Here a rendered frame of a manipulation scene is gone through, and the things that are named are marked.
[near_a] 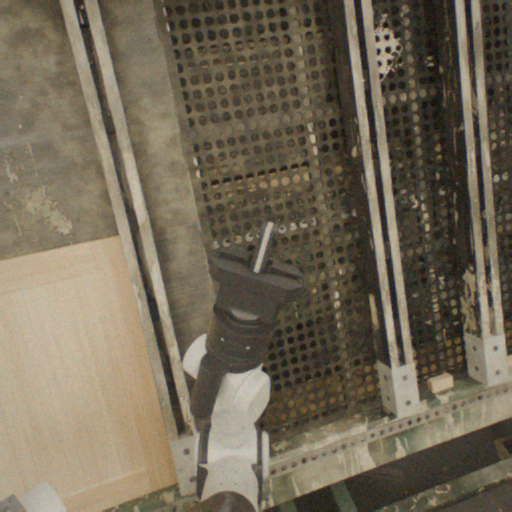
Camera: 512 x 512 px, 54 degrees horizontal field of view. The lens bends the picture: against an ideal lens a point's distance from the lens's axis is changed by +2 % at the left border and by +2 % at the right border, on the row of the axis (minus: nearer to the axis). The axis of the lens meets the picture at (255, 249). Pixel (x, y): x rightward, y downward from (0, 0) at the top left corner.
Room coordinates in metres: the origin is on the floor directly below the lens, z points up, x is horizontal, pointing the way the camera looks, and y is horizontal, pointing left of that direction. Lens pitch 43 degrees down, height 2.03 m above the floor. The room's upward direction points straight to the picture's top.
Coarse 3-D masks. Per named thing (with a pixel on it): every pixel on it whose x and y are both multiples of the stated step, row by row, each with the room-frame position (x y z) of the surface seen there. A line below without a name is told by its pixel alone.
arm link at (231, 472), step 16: (208, 464) 0.38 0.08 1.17; (224, 464) 0.37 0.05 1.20; (240, 464) 0.37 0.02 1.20; (256, 464) 0.38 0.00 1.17; (208, 480) 0.34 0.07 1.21; (224, 480) 0.32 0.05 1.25; (240, 480) 0.33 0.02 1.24; (256, 480) 0.35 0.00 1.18; (208, 496) 0.29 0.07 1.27; (256, 496) 0.31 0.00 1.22
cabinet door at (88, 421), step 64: (64, 256) 0.70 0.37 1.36; (0, 320) 0.61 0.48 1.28; (64, 320) 0.63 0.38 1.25; (128, 320) 0.65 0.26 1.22; (0, 384) 0.54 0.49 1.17; (64, 384) 0.56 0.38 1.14; (128, 384) 0.58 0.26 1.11; (0, 448) 0.47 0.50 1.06; (64, 448) 0.48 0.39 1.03; (128, 448) 0.50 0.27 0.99
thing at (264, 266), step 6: (270, 228) 0.45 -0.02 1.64; (276, 228) 0.46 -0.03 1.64; (270, 234) 0.45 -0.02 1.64; (270, 240) 0.44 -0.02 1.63; (264, 246) 0.44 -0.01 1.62; (270, 246) 0.44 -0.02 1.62; (264, 252) 0.44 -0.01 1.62; (264, 258) 0.44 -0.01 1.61; (258, 264) 0.43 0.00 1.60; (264, 264) 0.43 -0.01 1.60; (270, 264) 0.44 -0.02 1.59; (258, 270) 0.43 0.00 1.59; (264, 270) 0.44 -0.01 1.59
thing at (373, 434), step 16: (464, 400) 0.67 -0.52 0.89; (480, 400) 0.68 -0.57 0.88; (416, 416) 0.62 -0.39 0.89; (432, 416) 0.63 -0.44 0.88; (368, 432) 0.58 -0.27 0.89; (384, 432) 0.59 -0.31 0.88; (320, 448) 0.54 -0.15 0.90; (336, 448) 0.55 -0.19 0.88; (352, 448) 0.55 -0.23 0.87; (288, 464) 0.51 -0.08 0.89; (304, 464) 0.51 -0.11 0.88; (192, 496) 0.44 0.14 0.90
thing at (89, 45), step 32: (64, 0) 0.92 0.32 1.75; (96, 0) 0.93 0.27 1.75; (96, 32) 0.90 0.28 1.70; (96, 64) 0.91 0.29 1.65; (96, 96) 0.84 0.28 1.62; (96, 128) 0.81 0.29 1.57; (128, 160) 0.79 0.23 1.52; (128, 192) 0.79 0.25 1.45; (128, 224) 0.73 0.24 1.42; (128, 256) 0.69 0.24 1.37; (160, 288) 0.67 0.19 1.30; (160, 320) 0.64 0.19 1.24; (160, 352) 0.62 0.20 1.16; (160, 384) 0.56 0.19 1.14; (192, 416) 0.53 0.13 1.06; (192, 448) 0.49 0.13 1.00; (192, 480) 0.45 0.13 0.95
